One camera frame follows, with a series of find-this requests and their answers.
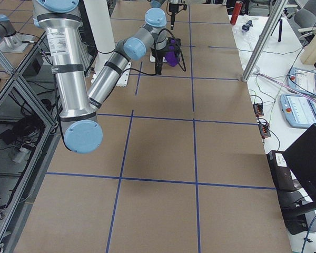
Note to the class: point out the brown paper table cover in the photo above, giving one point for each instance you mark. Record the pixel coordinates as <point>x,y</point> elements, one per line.
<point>181,168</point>

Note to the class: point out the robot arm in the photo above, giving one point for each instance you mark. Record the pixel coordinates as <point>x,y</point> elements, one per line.
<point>81,132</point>
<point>159,3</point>

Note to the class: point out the black box device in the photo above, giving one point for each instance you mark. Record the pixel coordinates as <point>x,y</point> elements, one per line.
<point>280,172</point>

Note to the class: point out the blue teach pendant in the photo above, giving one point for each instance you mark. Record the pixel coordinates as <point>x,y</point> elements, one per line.
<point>303,81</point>
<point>299,112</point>

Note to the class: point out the far blue teach pendant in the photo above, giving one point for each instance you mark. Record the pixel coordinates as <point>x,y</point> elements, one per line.
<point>303,81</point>

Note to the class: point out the black monitor with stand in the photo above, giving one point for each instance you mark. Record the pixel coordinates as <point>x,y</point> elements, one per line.
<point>300,157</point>

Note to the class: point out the purple towel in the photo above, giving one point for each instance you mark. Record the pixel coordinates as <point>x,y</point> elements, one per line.
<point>172,56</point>

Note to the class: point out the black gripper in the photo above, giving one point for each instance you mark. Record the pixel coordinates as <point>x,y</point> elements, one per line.
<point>171,10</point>
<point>158,56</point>

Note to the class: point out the white towel rack base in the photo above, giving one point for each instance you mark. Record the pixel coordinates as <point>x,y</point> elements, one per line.
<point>152,58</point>

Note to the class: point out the near blue teach pendant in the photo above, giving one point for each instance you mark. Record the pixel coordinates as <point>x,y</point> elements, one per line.
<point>299,112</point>

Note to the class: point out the grey office chair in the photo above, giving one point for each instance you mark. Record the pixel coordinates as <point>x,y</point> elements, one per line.
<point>306,19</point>

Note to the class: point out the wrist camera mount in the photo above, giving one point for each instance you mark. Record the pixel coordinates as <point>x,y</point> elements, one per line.
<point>173,44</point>

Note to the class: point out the aluminium frame cabinet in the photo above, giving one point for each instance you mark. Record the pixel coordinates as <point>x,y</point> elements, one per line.
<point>29,103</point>

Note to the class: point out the aluminium frame post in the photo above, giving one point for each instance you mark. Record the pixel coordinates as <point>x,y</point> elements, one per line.
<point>265,34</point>

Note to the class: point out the red cylinder bottle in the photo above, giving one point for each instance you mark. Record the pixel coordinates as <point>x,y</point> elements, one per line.
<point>236,12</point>

